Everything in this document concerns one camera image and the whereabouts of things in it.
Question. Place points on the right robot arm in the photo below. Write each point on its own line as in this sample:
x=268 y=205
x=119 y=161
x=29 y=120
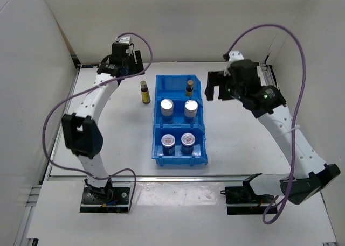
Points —
x=309 y=172

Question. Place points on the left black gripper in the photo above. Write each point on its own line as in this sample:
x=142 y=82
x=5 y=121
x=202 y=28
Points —
x=139 y=60

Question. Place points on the blue plastic bin front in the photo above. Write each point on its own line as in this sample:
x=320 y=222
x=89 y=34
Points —
x=177 y=154

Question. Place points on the aluminium frame rail front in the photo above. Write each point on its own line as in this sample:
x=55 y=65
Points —
x=141 y=178

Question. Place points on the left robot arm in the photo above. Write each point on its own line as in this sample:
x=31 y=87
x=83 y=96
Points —
x=80 y=128

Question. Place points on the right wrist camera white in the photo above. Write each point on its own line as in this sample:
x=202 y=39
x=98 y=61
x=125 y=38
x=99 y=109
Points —
x=233 y=56

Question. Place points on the brown bottle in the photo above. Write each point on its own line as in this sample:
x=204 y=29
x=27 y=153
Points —
x=189 y=88
x=144 y=92

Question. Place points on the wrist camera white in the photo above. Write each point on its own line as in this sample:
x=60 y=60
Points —
x=124 y=40
x=233 y=56

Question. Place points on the grey-lid spice jar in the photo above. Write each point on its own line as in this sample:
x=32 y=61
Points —
x=187 y=143
x=168 y=144

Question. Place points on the blue plastic bin rear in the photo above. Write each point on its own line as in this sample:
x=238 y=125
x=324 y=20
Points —
x=173 y=86

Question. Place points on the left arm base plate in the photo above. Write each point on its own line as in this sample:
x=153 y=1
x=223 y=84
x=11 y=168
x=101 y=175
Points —
x=117 y=202

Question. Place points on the blue plastic bin middle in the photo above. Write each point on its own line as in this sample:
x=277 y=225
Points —
x=178 y=116

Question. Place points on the black label left corner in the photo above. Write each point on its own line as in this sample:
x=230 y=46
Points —
x=90 y=66

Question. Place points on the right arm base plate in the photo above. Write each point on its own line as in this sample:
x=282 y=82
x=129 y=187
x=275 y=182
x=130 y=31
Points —
x=238 y=202

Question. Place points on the blue plastic bin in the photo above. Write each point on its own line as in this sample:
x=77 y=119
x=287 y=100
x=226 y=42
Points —
x=173 y=86
x=178 y=116
x=177 y=154

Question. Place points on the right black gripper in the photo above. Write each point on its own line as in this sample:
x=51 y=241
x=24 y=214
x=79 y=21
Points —
x=216 y=78

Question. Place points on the white blue can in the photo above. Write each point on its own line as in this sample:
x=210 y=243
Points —
x=190 y=110
x=167 y=109

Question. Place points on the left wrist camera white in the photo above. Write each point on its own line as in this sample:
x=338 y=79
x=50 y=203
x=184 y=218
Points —
x=124 y=40

